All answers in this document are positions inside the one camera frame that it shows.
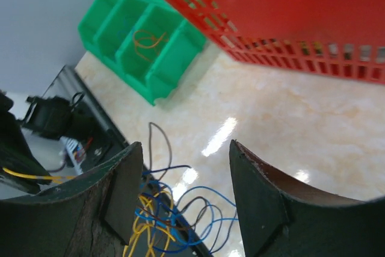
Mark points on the red plastic shopping basket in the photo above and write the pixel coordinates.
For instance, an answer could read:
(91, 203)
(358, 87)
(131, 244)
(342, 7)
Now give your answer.
(340, 38)

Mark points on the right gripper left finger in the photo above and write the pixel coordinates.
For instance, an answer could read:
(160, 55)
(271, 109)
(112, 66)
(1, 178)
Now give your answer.
(91, 215)

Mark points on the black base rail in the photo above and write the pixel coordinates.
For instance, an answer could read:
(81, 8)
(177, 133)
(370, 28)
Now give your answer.
(92, 139)

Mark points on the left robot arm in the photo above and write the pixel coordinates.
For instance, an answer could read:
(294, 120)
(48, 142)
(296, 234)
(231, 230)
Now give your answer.
(50, 118)

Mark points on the green compartment tray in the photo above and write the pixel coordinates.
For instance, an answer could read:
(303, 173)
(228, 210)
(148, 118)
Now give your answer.
(146, 43)

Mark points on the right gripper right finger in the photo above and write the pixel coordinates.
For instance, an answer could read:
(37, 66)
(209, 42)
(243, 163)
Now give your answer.
(282, 216)

